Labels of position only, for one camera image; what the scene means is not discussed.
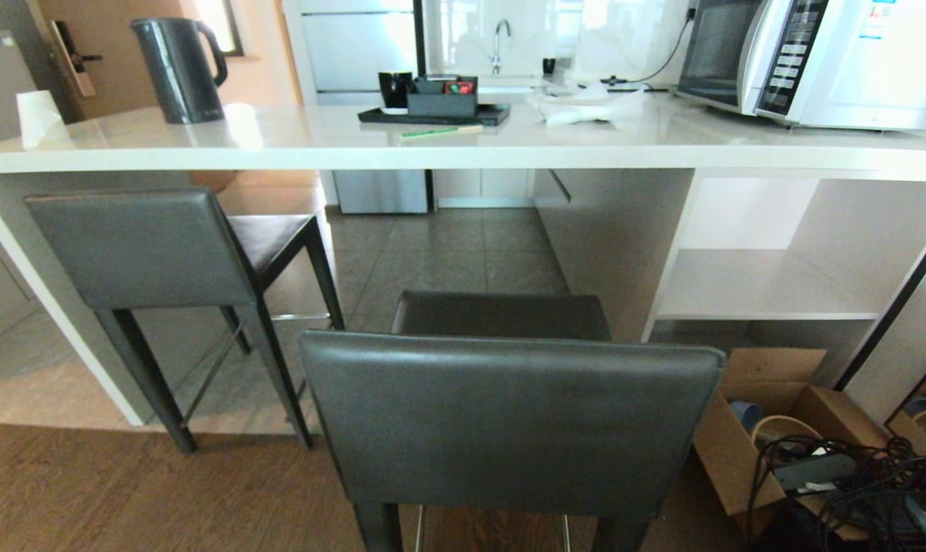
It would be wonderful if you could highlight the white kitchen counter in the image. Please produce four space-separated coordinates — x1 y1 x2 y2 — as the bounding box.
0 98 926 427

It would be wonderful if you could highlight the grey leather bar stool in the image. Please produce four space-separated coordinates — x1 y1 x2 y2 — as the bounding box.
25 186 346 455
297 289 727 552

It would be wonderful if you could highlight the green pencil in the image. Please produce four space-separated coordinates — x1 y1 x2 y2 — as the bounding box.
399 125 484 140

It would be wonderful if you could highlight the black serving tray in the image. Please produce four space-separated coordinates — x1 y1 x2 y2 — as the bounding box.
357 103 511 127

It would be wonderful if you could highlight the black condiment organizer box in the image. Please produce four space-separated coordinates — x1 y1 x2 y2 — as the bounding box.
406 75 479 118

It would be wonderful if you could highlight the stainless steel fridge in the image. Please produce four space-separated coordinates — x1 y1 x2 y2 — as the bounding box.
283 0 436 215

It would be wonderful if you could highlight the black mug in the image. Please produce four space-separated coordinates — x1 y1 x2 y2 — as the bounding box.
378 71 415 110

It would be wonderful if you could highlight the white crumpled cloth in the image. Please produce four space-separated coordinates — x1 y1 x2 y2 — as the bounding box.
526 81 651 127

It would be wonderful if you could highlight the chrome sink faucet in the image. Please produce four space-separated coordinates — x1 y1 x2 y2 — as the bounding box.
489 18 512 75

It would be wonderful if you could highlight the brown cardboard box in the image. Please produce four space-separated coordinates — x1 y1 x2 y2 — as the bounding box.
691 347 893 544

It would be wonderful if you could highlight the black electric kettle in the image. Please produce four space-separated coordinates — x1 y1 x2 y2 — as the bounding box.
130 18 229 125

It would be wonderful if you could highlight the beige bowl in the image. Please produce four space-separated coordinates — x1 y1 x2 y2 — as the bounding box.
751 415 821 453

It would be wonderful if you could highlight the grey power strip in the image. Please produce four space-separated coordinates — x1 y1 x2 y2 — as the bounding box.
771 452 859 493

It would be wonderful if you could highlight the wooden door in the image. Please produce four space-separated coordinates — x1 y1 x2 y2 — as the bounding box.
25 0 203 122

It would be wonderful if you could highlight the white microwave oven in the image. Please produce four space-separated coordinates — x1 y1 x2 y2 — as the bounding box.
675 0 926 132

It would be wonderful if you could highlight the door lock handle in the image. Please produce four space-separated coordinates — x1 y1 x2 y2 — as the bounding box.
48 19 103 99

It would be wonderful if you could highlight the black cable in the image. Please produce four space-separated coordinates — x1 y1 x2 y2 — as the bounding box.
745 434 926 552

